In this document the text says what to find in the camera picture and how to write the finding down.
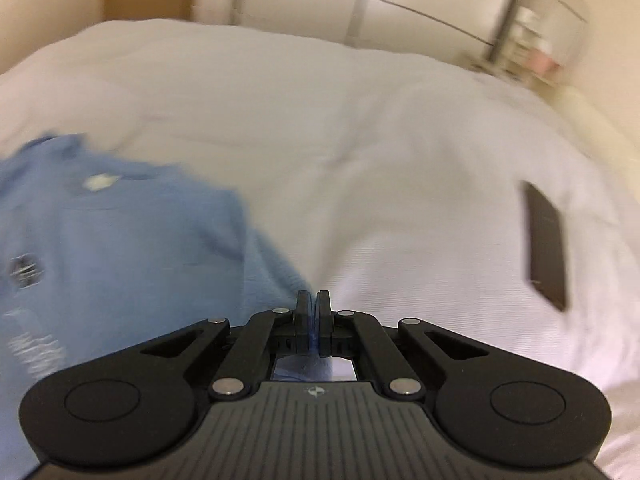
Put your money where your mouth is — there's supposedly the light blue t-shirt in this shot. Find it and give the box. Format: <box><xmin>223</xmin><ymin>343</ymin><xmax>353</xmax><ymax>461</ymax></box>
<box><xmin>0</xmin><ymin>132</ymin><xmax>331</xmax><ymax>480</ymax></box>

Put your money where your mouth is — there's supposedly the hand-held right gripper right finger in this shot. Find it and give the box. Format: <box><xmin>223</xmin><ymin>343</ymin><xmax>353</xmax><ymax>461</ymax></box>
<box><xmin>316</xmin><ymin>290</ymin><xmax>490</xmax><ymax>402</ymax></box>

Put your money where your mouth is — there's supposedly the cluttered small shelf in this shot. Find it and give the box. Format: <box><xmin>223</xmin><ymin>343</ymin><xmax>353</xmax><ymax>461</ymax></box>
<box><xmin>467</xmin><ymin>0</ymin><xmax>592</xmax><ymax>88</ymax></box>

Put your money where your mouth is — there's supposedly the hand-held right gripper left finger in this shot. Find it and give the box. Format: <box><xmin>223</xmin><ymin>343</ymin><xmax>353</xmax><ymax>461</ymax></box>
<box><xmin>141</xmin><ymin>290</ymin><xmax>317</xmax><ymax>402</ymax></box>

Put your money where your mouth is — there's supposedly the black smartphone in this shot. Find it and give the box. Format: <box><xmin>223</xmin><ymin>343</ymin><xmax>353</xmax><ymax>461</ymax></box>
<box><xmin>520</xmin><ymin>181</ymin><xmax>572</xmax><ymax>313</ymax></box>

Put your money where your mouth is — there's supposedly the white bed duvet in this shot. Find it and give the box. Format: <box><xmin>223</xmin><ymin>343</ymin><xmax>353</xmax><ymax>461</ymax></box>
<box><xmin>0</xmin><ymin>19</ymin><xmax>640</xmax><ymax>480</ymax></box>

